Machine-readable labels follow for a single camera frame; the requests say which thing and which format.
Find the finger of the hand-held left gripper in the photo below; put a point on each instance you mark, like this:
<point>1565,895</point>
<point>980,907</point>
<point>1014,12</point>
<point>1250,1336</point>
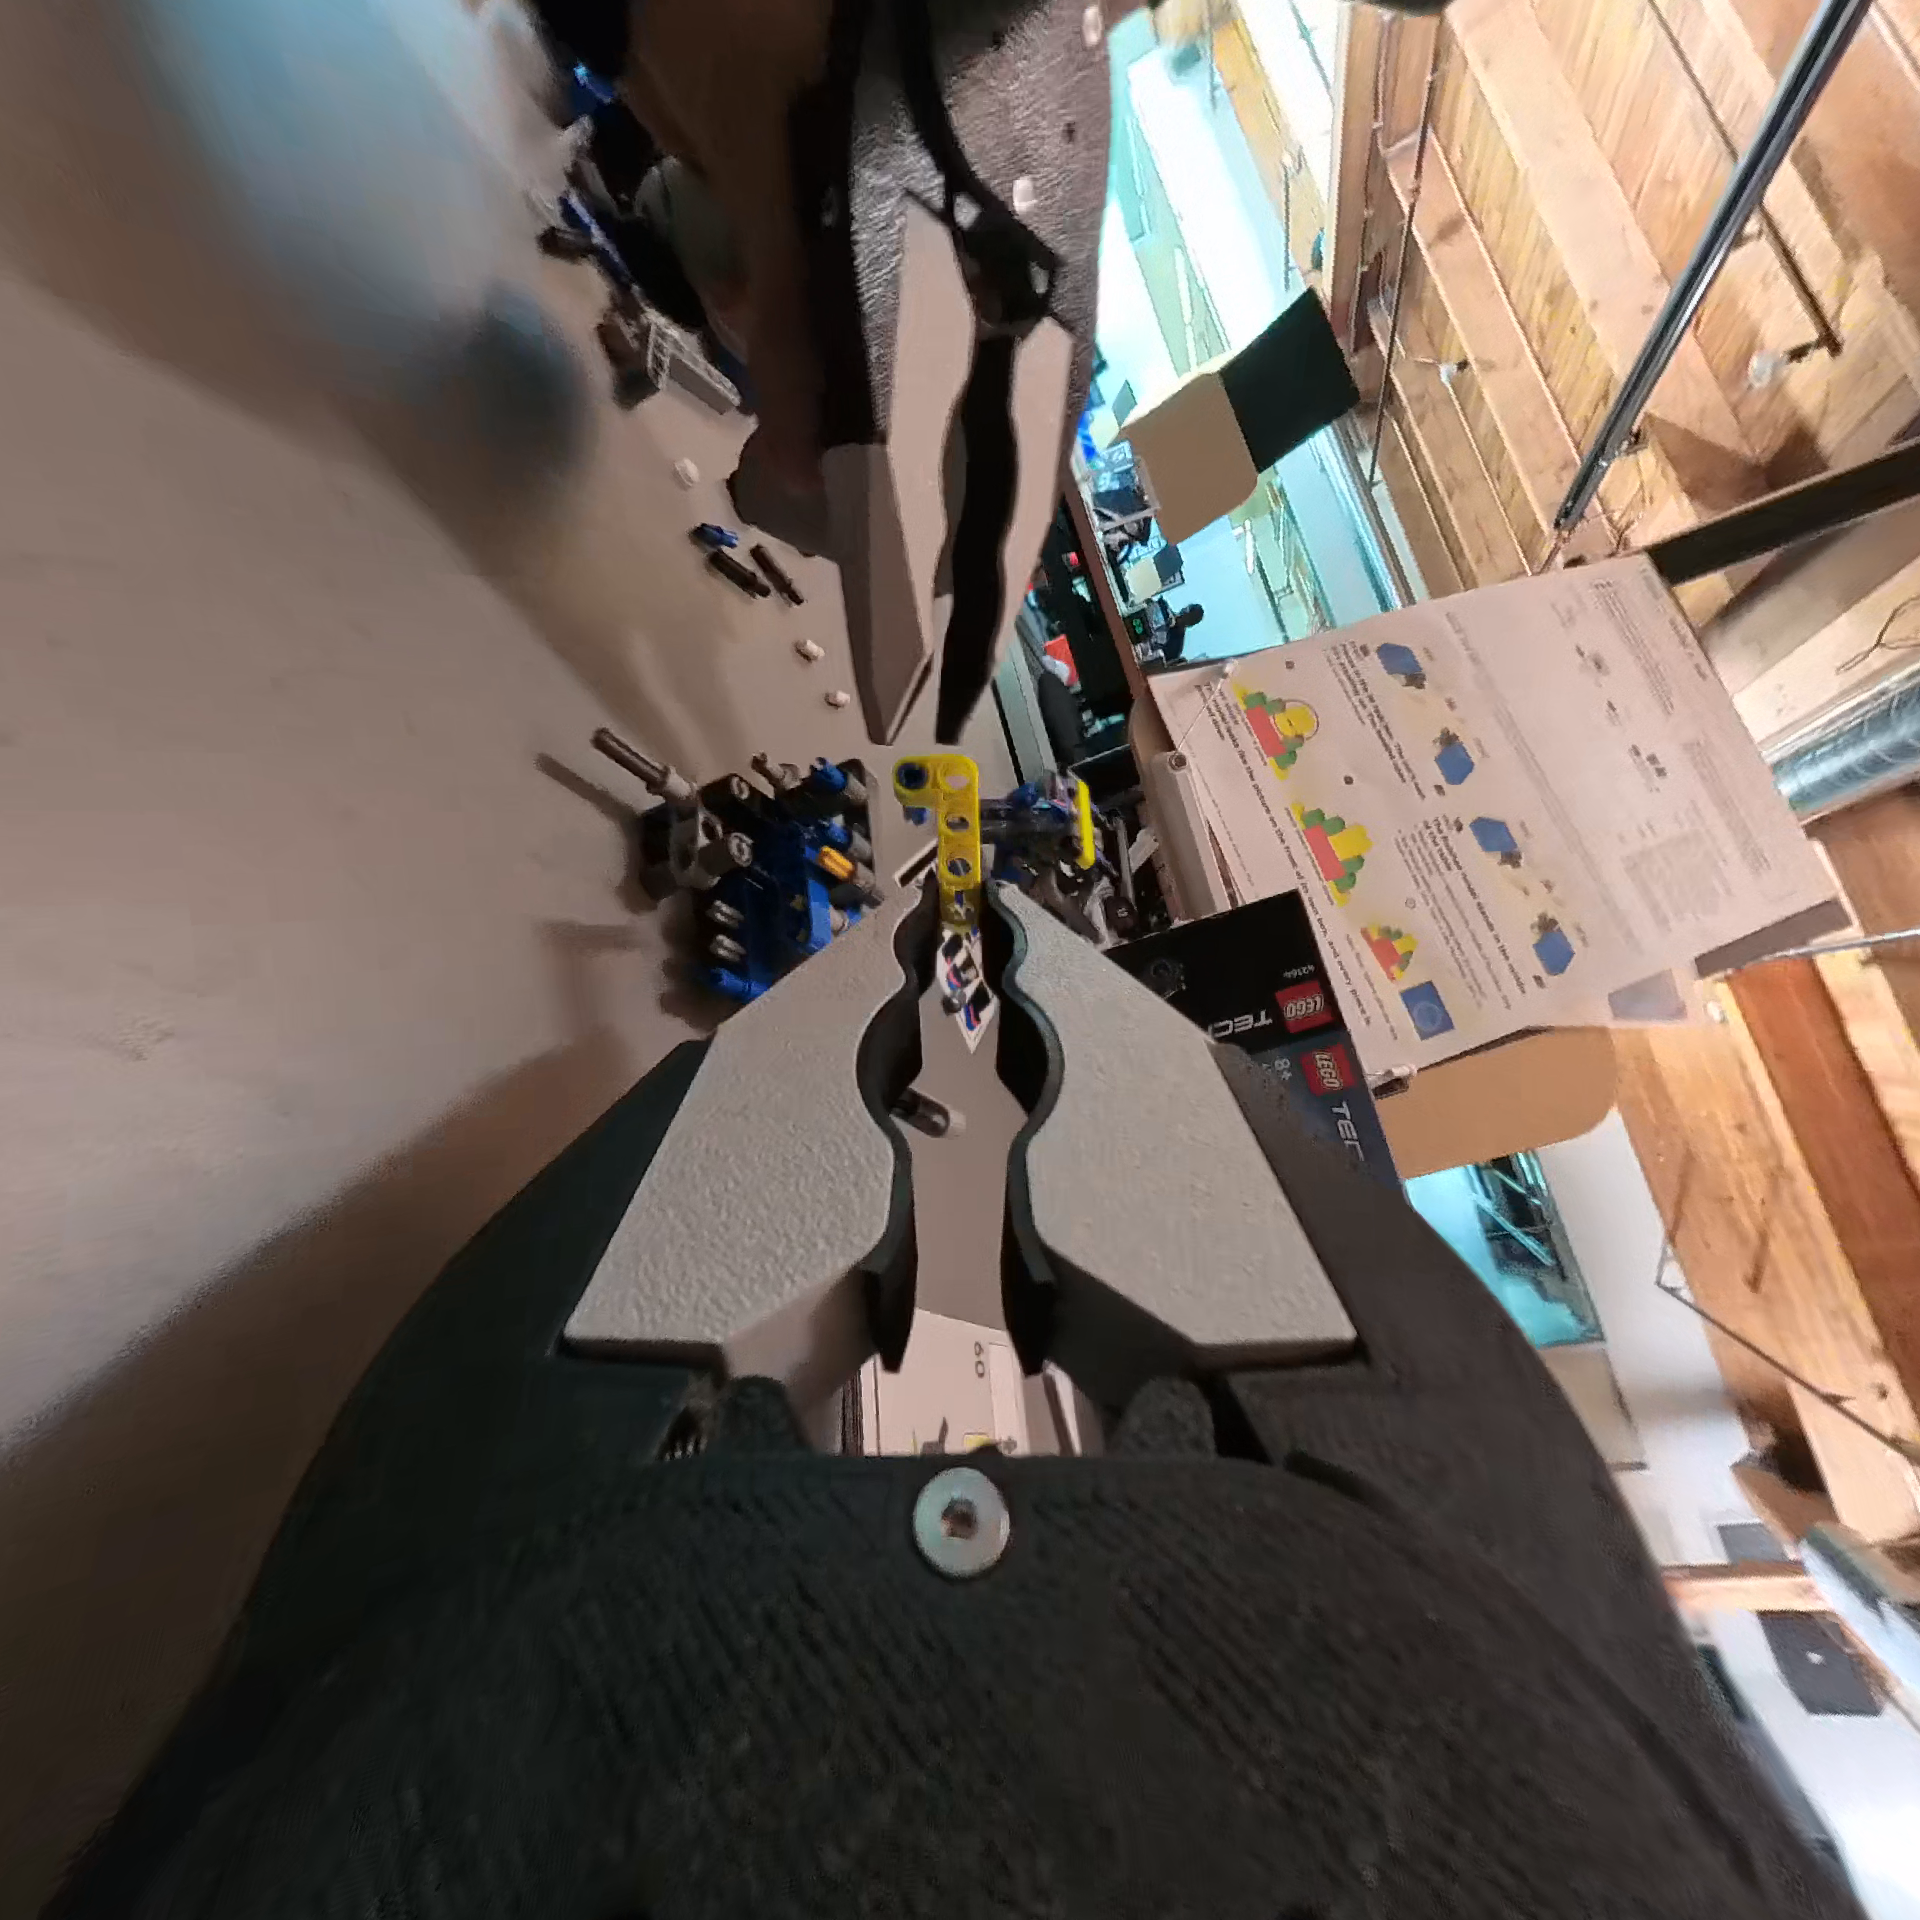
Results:
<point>900,494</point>
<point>1026,450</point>

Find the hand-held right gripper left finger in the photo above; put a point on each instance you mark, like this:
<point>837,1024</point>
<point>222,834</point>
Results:
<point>733,1171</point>

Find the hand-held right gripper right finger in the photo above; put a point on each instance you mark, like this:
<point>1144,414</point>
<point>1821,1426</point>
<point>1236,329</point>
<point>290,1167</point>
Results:
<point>1184,1184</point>

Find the small blue grey lego assembly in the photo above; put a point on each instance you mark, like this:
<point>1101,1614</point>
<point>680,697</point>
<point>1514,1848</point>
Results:
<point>764,884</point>

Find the lego sticker sheet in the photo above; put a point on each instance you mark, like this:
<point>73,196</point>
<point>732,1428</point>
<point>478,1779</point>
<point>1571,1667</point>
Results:
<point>968,996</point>

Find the yellow lego beam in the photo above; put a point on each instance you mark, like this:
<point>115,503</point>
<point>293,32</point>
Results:
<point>961,839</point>

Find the black lego pin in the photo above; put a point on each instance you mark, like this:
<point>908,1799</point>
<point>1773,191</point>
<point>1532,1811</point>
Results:
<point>774,572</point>
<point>739,572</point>
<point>926,1114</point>

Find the black lego set box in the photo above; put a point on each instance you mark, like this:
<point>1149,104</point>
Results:
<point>1200,975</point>

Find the pile of loose lego pieces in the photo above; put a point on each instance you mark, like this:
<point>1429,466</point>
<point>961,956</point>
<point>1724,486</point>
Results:
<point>668,352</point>

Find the large lego buggy chassis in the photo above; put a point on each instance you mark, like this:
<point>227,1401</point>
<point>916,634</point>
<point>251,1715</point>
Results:
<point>1049,855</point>

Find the person's left hand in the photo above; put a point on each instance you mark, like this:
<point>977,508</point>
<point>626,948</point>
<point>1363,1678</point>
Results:
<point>764,224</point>

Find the cardboard and black panel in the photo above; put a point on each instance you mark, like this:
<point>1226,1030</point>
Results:
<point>1184,450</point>

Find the open building instruction booklet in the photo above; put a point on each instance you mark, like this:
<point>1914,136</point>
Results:
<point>944,1394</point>

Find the printed instruction poster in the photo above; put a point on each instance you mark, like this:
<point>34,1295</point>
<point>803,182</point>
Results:
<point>1576,780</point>

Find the grey metal rod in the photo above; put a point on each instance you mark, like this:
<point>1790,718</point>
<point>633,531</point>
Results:
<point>1709,254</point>

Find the black metal beam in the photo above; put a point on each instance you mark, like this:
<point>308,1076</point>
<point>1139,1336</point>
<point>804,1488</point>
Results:
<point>1786,518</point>

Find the silver ventilation duct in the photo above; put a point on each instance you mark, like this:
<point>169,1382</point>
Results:
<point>1860,751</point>

